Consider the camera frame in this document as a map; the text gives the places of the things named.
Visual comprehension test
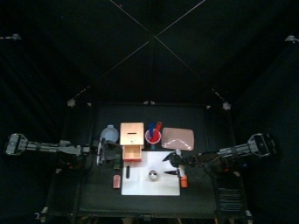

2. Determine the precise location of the metal cookie cutter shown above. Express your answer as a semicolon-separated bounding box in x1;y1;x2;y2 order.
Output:
146;170;160;182

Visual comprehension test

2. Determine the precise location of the wooden drawer with red front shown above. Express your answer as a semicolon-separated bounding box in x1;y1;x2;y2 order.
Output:
121;144;144;163

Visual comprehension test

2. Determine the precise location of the clear plastic bottle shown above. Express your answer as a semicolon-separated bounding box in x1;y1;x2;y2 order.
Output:
98;124;120;144

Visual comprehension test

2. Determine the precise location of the orange block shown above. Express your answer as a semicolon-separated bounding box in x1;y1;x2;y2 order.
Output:
180;174;189;189

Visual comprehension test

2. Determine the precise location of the red cup with white rim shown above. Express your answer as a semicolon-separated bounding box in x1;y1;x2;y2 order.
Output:
144;129;162;145

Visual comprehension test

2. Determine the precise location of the white rectangular mat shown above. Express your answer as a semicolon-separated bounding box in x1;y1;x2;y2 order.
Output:
120;150;183;197

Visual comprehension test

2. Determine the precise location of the blue plastic utensil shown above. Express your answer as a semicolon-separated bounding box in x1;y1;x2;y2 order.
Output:
148;122;157;140

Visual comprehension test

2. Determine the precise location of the red plastic utensil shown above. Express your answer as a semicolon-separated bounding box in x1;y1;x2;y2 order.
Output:
153;121;164;140

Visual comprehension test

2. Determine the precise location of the black ribbed cable bundle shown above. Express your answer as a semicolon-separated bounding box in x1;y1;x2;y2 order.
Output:
216;187;245;214

